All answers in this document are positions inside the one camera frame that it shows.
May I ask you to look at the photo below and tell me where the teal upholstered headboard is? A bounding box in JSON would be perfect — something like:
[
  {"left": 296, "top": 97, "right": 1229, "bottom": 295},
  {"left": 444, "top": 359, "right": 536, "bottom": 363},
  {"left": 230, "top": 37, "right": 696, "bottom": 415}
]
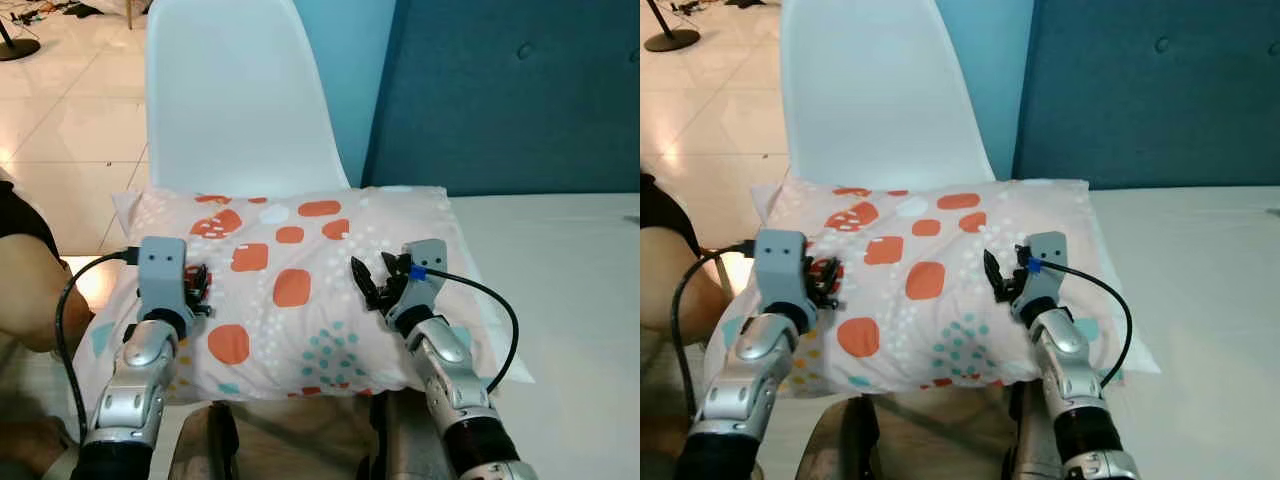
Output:
[
  {"left": 1012, "top": 0, "right": 1280, "bottom": 191},
  {"left": 362, "top": 0, "right": 641, "bottom": 196}
]

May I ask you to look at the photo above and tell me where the pink orange-spotted pillow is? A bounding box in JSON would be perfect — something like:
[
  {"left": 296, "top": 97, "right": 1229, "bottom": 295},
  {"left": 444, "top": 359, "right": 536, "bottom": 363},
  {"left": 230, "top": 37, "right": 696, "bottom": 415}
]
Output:
[
  {"left": 75, "top": 185, "right": 536, "bottom": 403},
  {"left": 700, "top": 178, "right": 1163, "bottom": 399}
]

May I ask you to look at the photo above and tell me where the person in black clothes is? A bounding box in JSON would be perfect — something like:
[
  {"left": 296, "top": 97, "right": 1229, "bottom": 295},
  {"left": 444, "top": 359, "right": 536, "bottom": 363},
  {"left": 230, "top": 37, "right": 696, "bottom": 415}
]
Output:
[
  {"left": 0, "top": 170, "right": 98, "bottom": 353},
  {"left": 640, "top": 172, "right": 736, "bottom": 333}
]

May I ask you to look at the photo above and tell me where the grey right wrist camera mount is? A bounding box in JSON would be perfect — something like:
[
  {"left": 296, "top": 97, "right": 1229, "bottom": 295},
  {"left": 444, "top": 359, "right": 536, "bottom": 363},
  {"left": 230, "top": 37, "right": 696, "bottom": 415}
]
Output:
[
  {"left": 1012, "top": 232, "right": 1069, "bottom": 321},
  {"left": 388, "top": 240, "right": 449, "bottom": 329}
]

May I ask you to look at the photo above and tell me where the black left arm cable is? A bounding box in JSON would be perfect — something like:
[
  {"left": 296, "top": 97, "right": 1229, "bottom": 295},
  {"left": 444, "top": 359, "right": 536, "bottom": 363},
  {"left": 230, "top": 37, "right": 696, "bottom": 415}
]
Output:
[
  {"left": 55, "top": 248, "right": 141, "bottom": 446},
  {"left": 670, "top": 243, "right": 761, "bottom": 421}
]

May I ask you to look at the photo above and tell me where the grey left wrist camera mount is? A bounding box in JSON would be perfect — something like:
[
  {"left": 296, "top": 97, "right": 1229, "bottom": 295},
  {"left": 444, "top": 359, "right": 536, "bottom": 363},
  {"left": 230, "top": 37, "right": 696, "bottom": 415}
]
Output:
[
  {"left": 755, "top": 230, "right": 809, "bottom": 311},
  {"left": 137, "top": 237, "right": 191, "bottom": 319}
]

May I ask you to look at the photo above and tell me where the black lamp stand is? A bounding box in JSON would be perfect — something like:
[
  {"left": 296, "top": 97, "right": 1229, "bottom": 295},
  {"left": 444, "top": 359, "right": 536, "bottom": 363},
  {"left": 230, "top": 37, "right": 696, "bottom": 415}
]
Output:
[
  {"left": 0, "top": 18, "right": 41, "bottom": 63},
  {"left": 643, "top": 0, "right": 701, "bottom": 54}
]

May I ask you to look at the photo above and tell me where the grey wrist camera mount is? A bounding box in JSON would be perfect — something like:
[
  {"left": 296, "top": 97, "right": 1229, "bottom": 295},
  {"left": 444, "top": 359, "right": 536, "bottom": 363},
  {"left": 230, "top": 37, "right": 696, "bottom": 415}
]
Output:
[
  {"left": 137, "top": 237, "right": 191, "bottom": 319},
  {"left": 755, "top": 230, "right": 809, "bottom": 311},
  {"left": 1012, "top": 232, "right": 1069, "bottom": 321},
  {"left": 388, "top": 240, "right": 449, "bottom": 329}
]

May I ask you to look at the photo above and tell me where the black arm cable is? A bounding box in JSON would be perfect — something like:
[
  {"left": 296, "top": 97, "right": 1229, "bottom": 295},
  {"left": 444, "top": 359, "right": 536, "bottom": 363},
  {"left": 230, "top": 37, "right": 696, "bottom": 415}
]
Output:
[
  {"left": 670, "top": 243, "right": 761, "bottom": 421},
  {"left": 1028, "top": 258, "right": 1135, "bottom": 391},
  {"left": 55, "top": 248, "right": 141, "bottom": 446},
  {"left": 408, "top": 265, "right": 521, "bottom": 393}
]

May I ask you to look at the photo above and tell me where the black floor cable bundle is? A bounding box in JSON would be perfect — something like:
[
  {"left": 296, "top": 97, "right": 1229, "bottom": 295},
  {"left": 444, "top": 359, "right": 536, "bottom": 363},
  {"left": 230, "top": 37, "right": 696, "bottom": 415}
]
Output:
[
  {"left": 672, "top": 0, "right": 781, "bottom": 13},
  {"left": 35, "top": 0, "right": 126, "bottom": 16}
]

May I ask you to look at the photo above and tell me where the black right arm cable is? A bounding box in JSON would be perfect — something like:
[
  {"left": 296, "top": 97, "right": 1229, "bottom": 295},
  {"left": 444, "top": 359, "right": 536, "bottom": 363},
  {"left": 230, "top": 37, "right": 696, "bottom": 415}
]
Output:
[
  {"left": 408, "top": 265, "right": 521, "bottom": 393},
  {"left": 1028, "top": 258, "right": 1135, "bottom": 391}
]

